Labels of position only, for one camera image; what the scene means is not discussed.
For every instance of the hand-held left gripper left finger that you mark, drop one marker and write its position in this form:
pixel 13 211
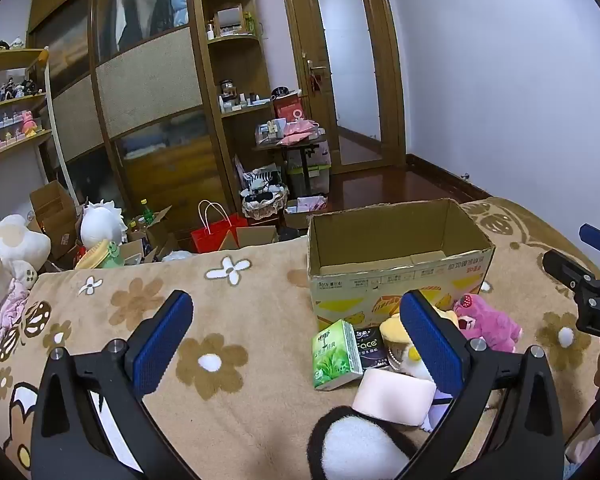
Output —
pixel 162 345

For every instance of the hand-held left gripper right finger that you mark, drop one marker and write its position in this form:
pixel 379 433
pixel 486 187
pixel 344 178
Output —
pixel 432 345

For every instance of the pink bear plush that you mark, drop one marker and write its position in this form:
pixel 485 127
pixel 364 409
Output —
pixel 495 327

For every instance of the pink foam pad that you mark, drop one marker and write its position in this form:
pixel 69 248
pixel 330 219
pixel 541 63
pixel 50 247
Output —
pixel 390 395

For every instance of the green tissue pack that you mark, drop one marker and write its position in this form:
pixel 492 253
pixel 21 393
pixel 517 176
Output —
pixel 332 360

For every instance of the yellow duck plush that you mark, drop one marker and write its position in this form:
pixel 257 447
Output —
pixel 392 330

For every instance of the black tissue pack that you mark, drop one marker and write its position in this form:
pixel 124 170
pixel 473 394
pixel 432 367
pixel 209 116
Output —
pixel 372 350

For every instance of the white plastic bag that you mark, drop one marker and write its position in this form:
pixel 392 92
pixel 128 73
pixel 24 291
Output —
pixel 177 256

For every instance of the green frog toy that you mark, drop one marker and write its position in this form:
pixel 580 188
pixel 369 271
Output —
pixel 112 255

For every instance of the cardboard box with bottles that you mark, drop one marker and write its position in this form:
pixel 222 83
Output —
pixel 152 240

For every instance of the yellow green lid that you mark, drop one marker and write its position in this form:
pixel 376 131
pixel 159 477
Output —
pixel 90 257

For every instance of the red paper bag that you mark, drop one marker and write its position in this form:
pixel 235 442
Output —
pixel 212 240

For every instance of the black and white plush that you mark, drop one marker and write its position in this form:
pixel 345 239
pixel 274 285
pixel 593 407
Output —
pixel 355 445

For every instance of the green glass bottle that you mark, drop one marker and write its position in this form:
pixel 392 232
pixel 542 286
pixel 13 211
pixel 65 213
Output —
pixel 147 212

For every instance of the white spiky hair plush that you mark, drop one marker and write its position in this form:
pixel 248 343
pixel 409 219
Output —
pixel 102 225

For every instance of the pink cloth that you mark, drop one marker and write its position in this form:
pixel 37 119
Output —
pixel 0 330

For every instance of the tall brown cardboard box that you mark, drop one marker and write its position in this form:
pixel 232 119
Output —
pixel 55 220

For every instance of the lace trimmed basket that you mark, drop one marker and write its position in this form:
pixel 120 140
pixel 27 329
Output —
pixel 262 200

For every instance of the cream dog plush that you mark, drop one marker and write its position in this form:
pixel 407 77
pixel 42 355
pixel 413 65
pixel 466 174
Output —
pixel 10 250

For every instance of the cardboard box with pink items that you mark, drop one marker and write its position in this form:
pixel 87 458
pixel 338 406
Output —
pixel 305 210

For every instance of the clear storage bin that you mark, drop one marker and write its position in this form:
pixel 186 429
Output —
pixel 317 172

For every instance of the small dark table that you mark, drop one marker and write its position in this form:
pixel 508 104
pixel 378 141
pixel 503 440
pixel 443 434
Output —
pixel 305 160

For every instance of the white metal pole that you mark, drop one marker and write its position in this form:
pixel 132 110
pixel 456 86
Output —
pixel 57 125

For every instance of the pink packets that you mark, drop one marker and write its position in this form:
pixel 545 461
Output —
pixel 300 130

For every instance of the wooden wardrobe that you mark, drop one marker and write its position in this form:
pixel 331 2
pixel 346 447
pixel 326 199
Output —
pixel 145 85

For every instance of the red gift box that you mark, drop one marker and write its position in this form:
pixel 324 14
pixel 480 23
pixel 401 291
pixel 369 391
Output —
pixel 289 109

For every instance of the wooden display shelf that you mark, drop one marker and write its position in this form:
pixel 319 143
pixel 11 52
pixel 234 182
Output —
pixel 15 100

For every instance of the wooden corner shelf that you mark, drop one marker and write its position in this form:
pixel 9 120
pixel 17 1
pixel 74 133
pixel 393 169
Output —
pixel 240 60

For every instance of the row of small figurines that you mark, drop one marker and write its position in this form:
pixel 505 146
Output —
pixel 7 90

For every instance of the wooden door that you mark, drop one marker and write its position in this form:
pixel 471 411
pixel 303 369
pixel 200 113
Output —
pixel 305 35

